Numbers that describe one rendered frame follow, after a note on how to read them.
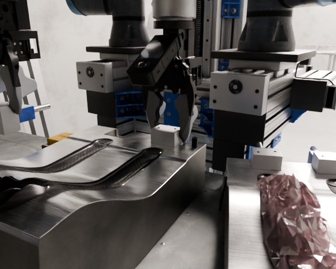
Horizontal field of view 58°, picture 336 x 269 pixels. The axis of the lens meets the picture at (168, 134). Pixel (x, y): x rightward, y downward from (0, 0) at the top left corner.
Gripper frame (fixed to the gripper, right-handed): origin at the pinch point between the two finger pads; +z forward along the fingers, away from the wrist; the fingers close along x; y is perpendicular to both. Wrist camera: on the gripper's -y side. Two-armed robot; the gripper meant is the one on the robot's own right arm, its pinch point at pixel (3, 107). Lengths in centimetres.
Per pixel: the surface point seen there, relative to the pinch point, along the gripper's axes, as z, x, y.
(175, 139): 4.6, -31.6, 10.1
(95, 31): -14, 164, 222
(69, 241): 4.0, -36.0, -20.0
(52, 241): 2.9, -36.0, -21.7
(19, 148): 15.1, 14.4, 11.9
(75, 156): 6.9, -17.3, 0.0
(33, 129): 52, 126, 103
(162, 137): 4.7, -29.1, 9.9
